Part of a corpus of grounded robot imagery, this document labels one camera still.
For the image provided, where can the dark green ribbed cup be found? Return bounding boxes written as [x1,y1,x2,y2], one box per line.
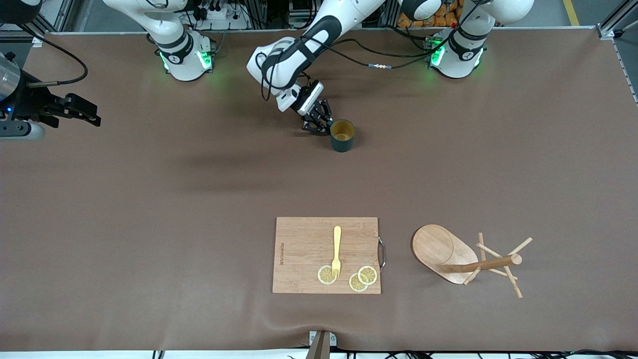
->
[329,119,356,153]

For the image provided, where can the wooden mug tree rack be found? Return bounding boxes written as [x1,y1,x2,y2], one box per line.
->
[411,224,533,299]

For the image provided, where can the grey electronics box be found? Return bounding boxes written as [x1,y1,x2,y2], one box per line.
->
[289,0,322,29]

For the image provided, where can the yellow plastic fork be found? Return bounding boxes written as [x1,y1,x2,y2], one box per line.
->
[331,225,342,279]

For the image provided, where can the white power strip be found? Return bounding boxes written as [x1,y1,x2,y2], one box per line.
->
[192,0,250,30]

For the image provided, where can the wooden cutting board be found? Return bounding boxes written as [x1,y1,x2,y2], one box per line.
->
[272,216,387,295]

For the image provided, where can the bag of orange snacks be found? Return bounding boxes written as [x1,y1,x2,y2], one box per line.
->
[397,0,460,28]

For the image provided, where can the brown table mat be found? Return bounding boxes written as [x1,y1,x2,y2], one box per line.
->
[0,27,638,352]

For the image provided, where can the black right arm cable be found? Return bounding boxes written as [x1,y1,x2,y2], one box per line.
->
[15,22,89,89]

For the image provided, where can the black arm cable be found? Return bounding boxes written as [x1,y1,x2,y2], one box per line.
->
[15,22,89,89]
[255,0,479,103]

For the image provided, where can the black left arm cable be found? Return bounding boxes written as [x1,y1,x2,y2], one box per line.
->
[255,0,479,103]

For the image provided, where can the silver aluminium frame rail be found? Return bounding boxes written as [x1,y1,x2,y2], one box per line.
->
[597,0,638,39]
[27,0,75,36]

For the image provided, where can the metal table edge bracket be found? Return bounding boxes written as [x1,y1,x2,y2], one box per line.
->
[309,331,337,359]

